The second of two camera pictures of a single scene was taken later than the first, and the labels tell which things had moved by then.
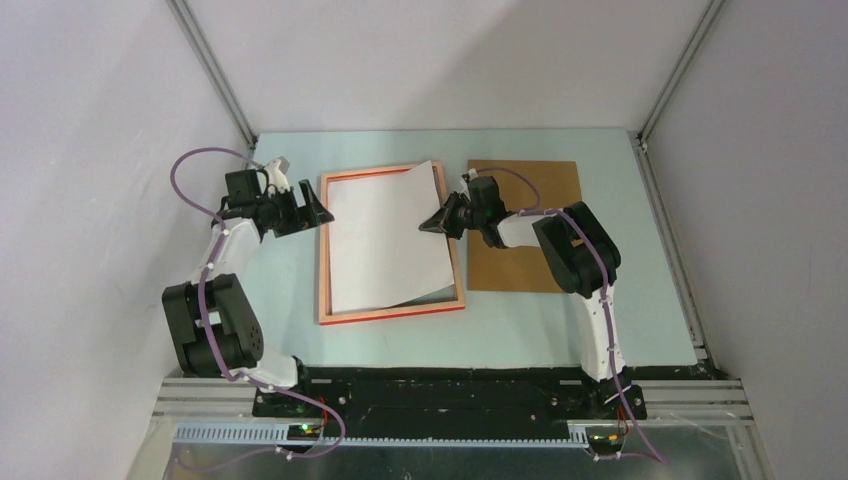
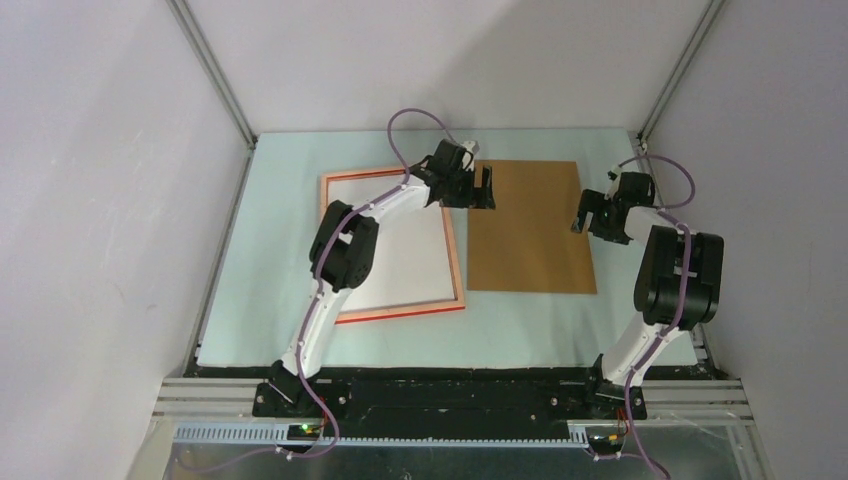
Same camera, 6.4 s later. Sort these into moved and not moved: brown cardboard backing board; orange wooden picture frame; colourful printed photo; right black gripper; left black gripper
Moved: right black gripper; left black gripper
Not moved: orange wooden picture frame; brown cardboard backing board; colourful printed photo
